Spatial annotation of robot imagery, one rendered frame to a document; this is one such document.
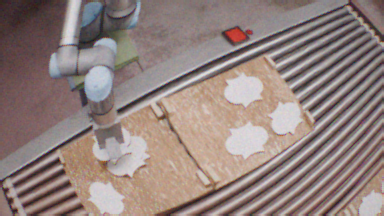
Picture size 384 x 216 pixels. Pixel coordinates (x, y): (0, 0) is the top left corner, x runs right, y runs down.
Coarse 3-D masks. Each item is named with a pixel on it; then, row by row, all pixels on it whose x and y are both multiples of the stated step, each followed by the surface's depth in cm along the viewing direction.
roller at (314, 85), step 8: (376, 40) 189; (360, 48) 184; (368, 48) 185; (352, 56) 180; (360, 56) 183; (336, 64) 177; (344, 64) 177; (328, 72) 173; (336, 72) 175; (312, 80) 171; (320, 80) 171; (328, 80) 173; (304, 88) 168; (312, 88) 169; (296, 96) 166; (304, 96) 167; (192, 160) 153
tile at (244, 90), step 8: (232, 80) 166; (240, 80) 166; (248, 80) 166; (256, 80) 166; (232, 88) 164; (240, 88) 164; (248, 88) 164; (256, 88) 164; (232, 96) 162; (240, 96) 162; (248, 96) 162; (256, 96) 162; (240, 104) 162; (248, 104) 161
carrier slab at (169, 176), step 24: (120, 120) 158; (144, 120) 158; (72, 144) 152; (168, 144) 154; (72, 168) 147; (96, 168) 148; (144, 168) 149; (168, 168) 149; (192, 168) 149; (120, 192) 143; (144, 192) 144; (168, 192) 144; (192, 192) 144
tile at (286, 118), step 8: (280, 104) 161; (288, 104) 161; (296, 104) 161; (280, 112) 159; (288, 112) 159; (296, 112) 159; (280, 120) 157; (288, 120) 157; (296, 120) 157; (272, 128) 156; (280, 128) 155; (288, 128) 155
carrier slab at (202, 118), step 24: (240, 72) 169; (264, 72) 170; (192, 96) 163; (216, 96) 164; (264, 96) 164; (288, 96) 164; (168, 120) 160; (192, 120) 159; (216, 120) 159; (240, 120) 159; (264, 120) 159; (192, 144) 154; (216, 144) 154; (264, 144) 153; (288, 144) 153; (216, 168) 149; (240, 168) 149
